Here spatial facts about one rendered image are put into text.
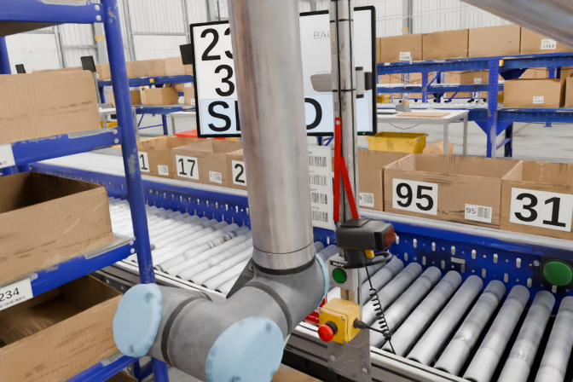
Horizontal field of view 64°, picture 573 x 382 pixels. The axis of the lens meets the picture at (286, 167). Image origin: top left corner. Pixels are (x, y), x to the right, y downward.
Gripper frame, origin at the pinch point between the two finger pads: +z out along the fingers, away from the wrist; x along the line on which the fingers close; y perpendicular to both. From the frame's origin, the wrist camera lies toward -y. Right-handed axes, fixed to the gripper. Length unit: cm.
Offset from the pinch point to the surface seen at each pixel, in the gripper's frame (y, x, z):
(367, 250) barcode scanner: -16.3, 9.7, 11.6
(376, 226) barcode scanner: -21.3, 11.1, 10.3
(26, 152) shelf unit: -16, -21, -46
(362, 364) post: 8.9, 5.7, 32.0
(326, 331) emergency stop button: 2.4, 1.7, 16.9
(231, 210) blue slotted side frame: -28, -89, 83
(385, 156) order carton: -63, -26, 96
